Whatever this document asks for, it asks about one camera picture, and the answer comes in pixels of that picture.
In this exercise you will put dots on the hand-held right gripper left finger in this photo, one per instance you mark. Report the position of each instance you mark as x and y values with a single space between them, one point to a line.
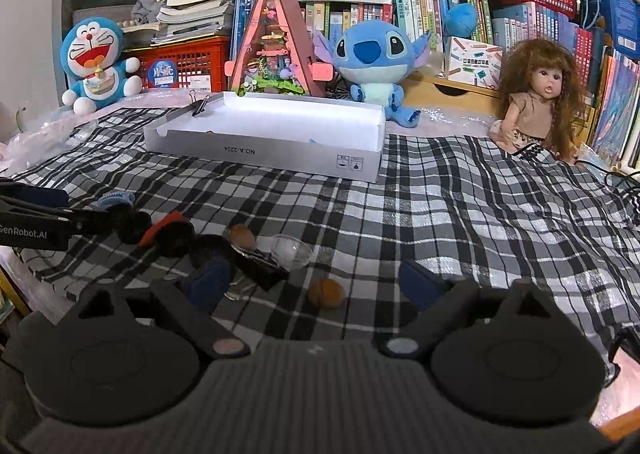
207 284

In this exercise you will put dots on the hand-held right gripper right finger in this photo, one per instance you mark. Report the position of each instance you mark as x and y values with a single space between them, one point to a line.
417 281

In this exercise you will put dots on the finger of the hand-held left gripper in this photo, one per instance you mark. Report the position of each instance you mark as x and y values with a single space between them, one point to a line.
90 221
45 196

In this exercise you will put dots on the light blue hair clip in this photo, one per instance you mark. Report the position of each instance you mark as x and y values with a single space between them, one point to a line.
116 200

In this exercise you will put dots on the black round disc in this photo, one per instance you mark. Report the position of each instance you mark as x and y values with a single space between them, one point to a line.
210 248

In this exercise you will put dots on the black round puff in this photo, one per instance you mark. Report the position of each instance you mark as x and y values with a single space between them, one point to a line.
177 241

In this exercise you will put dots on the large black binder clip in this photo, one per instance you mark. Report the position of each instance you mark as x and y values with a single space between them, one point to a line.
260 269

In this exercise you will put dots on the brown walnut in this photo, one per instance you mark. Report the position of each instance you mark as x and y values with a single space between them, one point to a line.
241 235
326 292

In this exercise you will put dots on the clear plastic bowl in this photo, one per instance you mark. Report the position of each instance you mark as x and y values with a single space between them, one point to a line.
292 251

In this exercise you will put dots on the white cardboard box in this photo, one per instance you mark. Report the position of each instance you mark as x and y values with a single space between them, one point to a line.
260 154

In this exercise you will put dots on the clear plastic bag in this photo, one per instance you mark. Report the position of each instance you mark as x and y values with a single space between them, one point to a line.
45 139

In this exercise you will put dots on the black and white plaid blanket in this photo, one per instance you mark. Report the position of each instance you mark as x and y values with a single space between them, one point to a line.
450 214

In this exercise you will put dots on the blue robot cat plush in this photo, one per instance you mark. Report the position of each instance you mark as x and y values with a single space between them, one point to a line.
97 64

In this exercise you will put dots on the small black binder clip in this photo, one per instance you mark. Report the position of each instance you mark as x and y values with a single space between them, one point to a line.
200 105

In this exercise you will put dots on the wooden drawer box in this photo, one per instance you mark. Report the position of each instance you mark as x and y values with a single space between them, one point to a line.
450 92

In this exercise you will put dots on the red basket with round sticker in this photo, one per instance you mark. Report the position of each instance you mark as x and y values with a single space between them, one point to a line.
200 59

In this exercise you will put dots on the grey cloth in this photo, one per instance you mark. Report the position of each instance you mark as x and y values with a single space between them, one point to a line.
146 9

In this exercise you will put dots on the blue alien plush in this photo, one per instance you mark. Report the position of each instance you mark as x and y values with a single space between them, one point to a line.
370 64

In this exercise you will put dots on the long-haired baby doll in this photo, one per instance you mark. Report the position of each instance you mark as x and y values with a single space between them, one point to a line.
542 94

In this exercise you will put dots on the white printed box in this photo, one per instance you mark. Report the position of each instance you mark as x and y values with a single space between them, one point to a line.
472 62

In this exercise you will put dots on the triangular miniature house model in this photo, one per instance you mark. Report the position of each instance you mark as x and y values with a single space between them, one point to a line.
272 49

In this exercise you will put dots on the row of thin colourful books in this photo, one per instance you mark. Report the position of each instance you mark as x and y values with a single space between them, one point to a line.
617 104

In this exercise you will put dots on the row of upright books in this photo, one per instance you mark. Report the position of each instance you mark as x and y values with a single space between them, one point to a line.
430 4

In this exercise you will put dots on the row of blue-spined books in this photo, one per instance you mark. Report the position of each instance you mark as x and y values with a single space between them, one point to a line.
540 29

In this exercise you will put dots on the blue bag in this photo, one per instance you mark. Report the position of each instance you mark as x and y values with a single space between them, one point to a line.
612 9

